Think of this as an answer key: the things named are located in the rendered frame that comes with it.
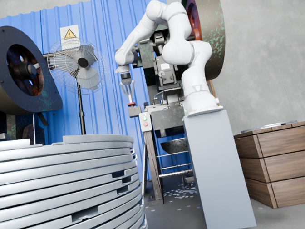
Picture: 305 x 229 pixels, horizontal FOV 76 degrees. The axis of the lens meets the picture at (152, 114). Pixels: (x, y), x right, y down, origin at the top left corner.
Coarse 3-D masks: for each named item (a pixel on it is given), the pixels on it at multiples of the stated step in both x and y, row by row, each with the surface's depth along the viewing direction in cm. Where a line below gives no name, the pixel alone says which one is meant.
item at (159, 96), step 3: (183, 90) 157; (159, 93) 154; (162, 93) 155; (183, 93) 165; (156, 96) 160; (159, 96) 161; (162, 96) 163; (180, 96) 172; (156, 99) 167; (159, 99) 169; (162, 99) 171
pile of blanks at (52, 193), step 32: (0, 160) 15; (32, 160) 16; (64, 160) 18; (96, 160) 19; (128, 160) 24; (0, 192) 15; (32, 192) 16; (64, 192) 17; (96, 192) 19; (128, 192) 27; (0, 224) 14; (32, 224) 15; (64, 224) 16; (96, 224) 18; (128, 224) 21
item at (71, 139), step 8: (64, 136) 18; (72, 136) 19; (80, 136) 19; (88, 136) 20; (96, 136) 20; (104, 136) 21; (112, 136) 22; (120, 136) 24; (128, 136) 26; (0, 144) 16; (8, 144) 16; (16, 144) 16; (24, 144) 16; (40, 144) 17; (56, 144) 18
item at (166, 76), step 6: (156, 60) 175; (162, 60) 175; (162, 66) 174; (168, 66) 173; (162, 72) 171; (168, 72) 172; (174, 72) 172; (162, 78) 168; (168, 78) 168; (174, 78) 171; (162, 84) 170; (168, 84) 170
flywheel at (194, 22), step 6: (192, 0) 168; (186, 6) 193; (192, 6) 184; (192, 12) 187; (192, 18) 192; (198, 18) 173; (192, 24) 196; (198, 24) 176; (192, 30) 186; (198, 30) 179; (198, 36) 179
